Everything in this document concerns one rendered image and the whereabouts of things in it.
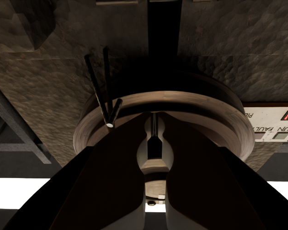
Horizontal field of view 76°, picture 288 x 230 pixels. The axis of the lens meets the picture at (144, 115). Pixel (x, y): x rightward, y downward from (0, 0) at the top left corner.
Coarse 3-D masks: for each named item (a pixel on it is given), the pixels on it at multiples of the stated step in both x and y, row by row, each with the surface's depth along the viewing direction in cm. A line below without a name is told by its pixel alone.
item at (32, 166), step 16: (0, 128) 898; (0, 160) 795; (16, 160) 792; (32, 160) 789; (272, 160) 743; (0, 176) 746; (16, 176) 743; (32, 176) 740; (48, 176) 737; (272, 176) 700; (0, 224) 628; (144, 224) 610; (160, 224) 608
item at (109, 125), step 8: (104, 48) 38; (104, 56) 37; (88, 64) 38; (104, 64) 36; (96, 80) 36; (96, 88) 34; (96, 96) 34; (104, 104) 33; (112, 104) 32; (120, 104) 30; (104, 112) 32; (112, 112) 28; (104, 120) 31; (112, 120) 28; (112, 128) 30
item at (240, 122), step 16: (128, 80) 40; (144, 80) 38; (160, 80) 37; (176, 80) 37; (192, 80) 38; (112, 96) 38; (128, 96) 35; (144, 96) 35; (160, 96) 35; (176, 96) 34; (192, 96) 34; (208, 96) 34; (224, 96) 40; (96, 112) 38; (224, 112) 37; (240, 112) 37; (80, 128) 43; (240, 128) 41; (80, 144) 48
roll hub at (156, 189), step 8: (152, 144) 37; (160, 144) 37; (152, 152) 36; (160, 152) 36; (152, 160) 36; (160, 160) 36; (144, 168) 40; (152, 168) 40; (160, 168) 40; (168, 168) 40; (152, 176) 41; (160, 176) 41; (152, 184) 42; (160, 184) 42; (152, 192) 46; (160, 192) 46; (152, 200) 53; (160, 200) 53
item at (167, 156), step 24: (168, 120) 10; (168, 144) 9; (192, 144) 9; (192, 168) 7; (216, 168) 7; (168, 192) 6; (192, 192) 6; (216, 192) 6; (240, 192) 6; (168, 216) 6; (192, 216) 6; (216, 216) 6; (240, 216) 6
